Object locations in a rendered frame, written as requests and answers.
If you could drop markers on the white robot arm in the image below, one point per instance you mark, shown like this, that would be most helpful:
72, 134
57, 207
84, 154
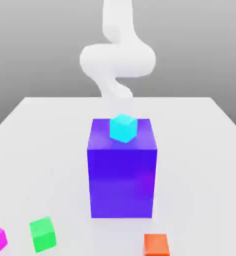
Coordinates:
117, 60

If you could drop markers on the small cyan cube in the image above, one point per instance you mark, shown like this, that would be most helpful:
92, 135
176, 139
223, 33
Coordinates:
123, 130

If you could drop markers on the small orange cube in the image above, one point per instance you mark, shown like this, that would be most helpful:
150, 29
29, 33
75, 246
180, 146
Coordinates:
156, 245

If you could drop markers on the small green cube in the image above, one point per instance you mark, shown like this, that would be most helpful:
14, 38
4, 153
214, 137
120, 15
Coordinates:
43, 235

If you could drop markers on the large purple box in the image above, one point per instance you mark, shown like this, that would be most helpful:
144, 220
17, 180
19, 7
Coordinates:
121, 180

